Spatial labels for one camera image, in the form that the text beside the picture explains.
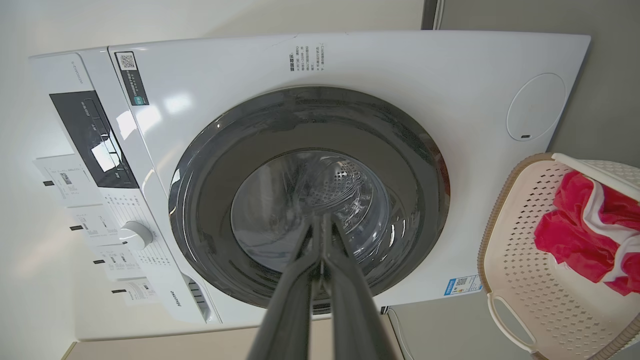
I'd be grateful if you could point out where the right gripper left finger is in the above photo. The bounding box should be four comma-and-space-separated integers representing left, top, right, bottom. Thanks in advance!
247, 216, 321, 360

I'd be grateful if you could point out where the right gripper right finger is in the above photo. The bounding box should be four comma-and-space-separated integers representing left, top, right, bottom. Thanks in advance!
321, 214, 396, 360

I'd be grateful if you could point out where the cream perforated laundry basket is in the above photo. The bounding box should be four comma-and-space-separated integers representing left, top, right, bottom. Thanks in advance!
477, 152, 640, 360

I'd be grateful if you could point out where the blue energy label sticker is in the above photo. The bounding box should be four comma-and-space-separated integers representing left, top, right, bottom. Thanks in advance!
443, 274, 483, 297

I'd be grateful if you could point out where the dark round washer door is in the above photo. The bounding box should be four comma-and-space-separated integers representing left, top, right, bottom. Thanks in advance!
168, 86, 451, 316

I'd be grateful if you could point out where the white paper label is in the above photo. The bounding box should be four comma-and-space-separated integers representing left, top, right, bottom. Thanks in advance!
111, 279, 161, 307
34, 154, 103, 208
67, 205, 121, 247
92, 245, 146, 281

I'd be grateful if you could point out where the white control knob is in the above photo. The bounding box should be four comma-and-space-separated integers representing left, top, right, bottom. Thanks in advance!
119, 221, 154, 251

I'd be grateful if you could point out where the red and white garment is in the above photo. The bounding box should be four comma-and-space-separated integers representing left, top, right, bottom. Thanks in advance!
533, 170, 640, 297

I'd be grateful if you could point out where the printed warning text label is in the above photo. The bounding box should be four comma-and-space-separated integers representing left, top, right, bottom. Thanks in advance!
289, 44, 327, 74

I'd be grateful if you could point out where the white front-load washing machine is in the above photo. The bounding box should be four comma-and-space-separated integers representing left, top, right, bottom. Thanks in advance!
29, 31, 592, 341

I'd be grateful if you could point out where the black washer display panel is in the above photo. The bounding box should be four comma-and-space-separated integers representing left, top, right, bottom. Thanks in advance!
49, 90, 140, 190

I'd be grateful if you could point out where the round white filter cover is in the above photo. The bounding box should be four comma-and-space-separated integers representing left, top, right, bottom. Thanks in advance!
506, 73, 567, 142

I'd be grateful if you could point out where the dark QR code sticker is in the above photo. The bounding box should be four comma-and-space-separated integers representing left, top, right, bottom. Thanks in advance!
115, 51, 150, 107

